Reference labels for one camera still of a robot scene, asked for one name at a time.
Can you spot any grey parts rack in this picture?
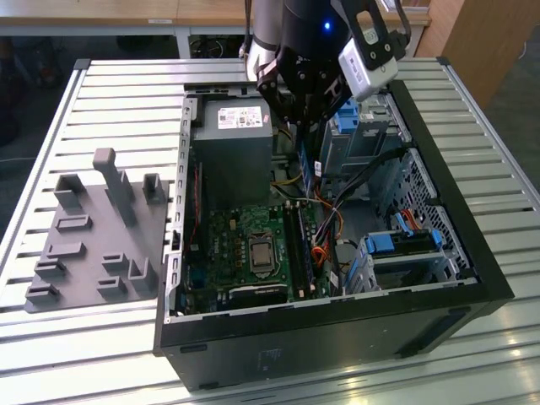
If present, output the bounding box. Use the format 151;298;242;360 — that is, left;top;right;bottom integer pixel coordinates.
24;147;176;314

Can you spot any orange wire bundle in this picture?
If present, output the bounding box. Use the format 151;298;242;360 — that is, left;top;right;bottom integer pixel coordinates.
310;246;335;267

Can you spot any yellow power wire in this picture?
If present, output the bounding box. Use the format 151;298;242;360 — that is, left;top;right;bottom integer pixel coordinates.
271;126;305;187

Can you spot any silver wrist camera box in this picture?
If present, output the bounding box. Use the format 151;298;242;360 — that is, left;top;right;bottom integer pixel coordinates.
337;0;409;103

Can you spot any black RAM slot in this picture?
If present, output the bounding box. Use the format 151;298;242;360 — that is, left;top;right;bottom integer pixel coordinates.
283;205;307;300

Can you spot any wooden desk with white frame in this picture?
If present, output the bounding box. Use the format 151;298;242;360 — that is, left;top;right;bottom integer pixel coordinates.
0;0;432;59

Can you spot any green motherboard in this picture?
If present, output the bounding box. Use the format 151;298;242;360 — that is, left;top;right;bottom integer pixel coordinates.
185;204;335;316

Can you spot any wooden cabinet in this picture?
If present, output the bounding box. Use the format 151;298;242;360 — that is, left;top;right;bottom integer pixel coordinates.
415;0;540;111

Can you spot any orange flat data cable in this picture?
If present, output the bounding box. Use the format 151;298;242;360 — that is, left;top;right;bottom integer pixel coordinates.
399;208;428;231

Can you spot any black open PC case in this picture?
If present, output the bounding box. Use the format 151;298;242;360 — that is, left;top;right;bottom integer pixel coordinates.
152;78;516;392

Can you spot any grey power supply unit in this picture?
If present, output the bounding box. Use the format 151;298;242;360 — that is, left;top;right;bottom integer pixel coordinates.
192;100;275;206

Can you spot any blue disk carrier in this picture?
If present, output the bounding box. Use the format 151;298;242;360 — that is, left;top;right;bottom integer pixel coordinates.
364;230;442;257

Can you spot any thin red wire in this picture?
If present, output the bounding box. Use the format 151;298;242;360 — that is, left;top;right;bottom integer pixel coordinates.
188;166;200;246

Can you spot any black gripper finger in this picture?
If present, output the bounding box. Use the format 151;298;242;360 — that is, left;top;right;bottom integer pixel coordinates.
256;58;305;126
304;72;354;127

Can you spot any silver CPU in socket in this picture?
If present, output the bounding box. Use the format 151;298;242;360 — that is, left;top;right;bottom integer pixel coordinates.
248;240;276;276

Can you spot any blue RAM stick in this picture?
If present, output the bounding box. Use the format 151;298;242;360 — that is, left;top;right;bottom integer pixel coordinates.
296;121;316;192

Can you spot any metal drive cage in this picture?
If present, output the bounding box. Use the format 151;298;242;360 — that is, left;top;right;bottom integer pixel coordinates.
320;93;413;179

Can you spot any blue plastic drive latch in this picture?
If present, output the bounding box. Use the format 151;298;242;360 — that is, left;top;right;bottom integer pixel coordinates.
332;99;359;134

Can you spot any black graphics card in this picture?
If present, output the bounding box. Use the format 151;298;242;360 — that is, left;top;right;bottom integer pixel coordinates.
227;283;290;310

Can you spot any thick black cable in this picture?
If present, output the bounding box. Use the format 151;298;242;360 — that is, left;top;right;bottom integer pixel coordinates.
332;145;407;212

